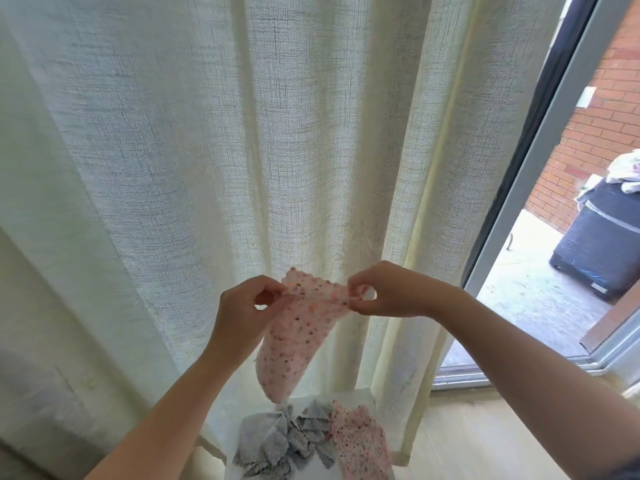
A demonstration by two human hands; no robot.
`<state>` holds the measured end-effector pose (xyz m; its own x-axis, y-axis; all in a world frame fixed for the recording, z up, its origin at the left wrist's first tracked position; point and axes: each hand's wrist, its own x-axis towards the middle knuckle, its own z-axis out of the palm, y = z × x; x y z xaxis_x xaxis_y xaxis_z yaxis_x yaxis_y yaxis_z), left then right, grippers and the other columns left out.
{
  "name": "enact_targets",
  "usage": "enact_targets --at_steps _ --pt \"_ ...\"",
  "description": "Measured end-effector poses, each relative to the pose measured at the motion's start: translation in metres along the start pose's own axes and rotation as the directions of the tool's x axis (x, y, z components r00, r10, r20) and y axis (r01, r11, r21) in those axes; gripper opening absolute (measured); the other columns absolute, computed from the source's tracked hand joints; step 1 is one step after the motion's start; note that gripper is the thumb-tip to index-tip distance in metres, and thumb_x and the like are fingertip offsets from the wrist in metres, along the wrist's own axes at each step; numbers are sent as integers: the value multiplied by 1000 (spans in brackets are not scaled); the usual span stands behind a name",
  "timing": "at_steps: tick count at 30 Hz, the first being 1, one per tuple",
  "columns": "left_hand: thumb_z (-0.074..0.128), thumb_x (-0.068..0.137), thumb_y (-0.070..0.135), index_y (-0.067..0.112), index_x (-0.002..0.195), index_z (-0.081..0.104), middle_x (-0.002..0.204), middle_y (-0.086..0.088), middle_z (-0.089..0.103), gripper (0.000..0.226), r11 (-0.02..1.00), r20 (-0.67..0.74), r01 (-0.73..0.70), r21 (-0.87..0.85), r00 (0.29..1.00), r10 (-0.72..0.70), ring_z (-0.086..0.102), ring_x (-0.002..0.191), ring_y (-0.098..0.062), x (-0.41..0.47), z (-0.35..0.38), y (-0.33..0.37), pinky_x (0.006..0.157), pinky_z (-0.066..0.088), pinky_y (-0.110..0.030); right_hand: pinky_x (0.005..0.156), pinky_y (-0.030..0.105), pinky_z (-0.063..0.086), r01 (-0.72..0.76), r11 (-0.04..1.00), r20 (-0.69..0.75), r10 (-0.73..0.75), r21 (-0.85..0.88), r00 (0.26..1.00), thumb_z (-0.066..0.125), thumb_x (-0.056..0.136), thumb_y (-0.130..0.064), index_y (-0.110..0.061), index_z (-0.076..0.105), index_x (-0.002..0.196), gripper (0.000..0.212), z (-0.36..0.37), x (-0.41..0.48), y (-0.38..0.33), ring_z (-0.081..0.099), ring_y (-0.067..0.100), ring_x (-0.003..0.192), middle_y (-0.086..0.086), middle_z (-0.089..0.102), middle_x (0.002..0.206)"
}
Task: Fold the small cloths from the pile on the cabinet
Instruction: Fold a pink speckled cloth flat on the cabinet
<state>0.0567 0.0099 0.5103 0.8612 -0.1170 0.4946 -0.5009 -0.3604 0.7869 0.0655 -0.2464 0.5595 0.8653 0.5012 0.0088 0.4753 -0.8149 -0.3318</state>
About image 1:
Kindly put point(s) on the person's right forearm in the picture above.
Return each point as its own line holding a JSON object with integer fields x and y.
{"x": 550, "y": 375}

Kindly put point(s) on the pile of grey cloths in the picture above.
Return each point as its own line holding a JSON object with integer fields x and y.
{"x": 265, "y": 445}
{"x": 318, "y": 425}

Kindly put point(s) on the dark blue tarpaulin cover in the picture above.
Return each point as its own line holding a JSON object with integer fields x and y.
{"x": 600, "y": 240}

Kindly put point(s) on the white patterned cloth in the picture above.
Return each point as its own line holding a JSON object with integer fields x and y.
{"x": 622, "y": 173}

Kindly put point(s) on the person's left forearm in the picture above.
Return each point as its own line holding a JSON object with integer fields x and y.
{"x": 165, "y": 425}

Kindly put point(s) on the person's left hand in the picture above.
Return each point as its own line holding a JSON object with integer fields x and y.
{"x": 245, "y": 320}

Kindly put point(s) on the white table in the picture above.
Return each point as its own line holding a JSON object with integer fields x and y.
{"x": 350, "y": 395}

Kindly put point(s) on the brown wooden board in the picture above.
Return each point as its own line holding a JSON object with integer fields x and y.
{"x": 612, "y": 317}

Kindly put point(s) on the person's right hand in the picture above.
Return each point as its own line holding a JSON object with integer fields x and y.
{"x": 400, "y": 293}

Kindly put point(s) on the pink floral cloth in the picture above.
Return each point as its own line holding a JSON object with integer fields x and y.
{"x": 362, "y": 445}
{"x": 295, "y": 340}

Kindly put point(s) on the white sliding door frame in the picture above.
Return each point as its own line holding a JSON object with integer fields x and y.
{"x": 535, "y": 175}

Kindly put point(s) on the white linen curtain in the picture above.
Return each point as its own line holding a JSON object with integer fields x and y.
{"x": 250, "y": 125}

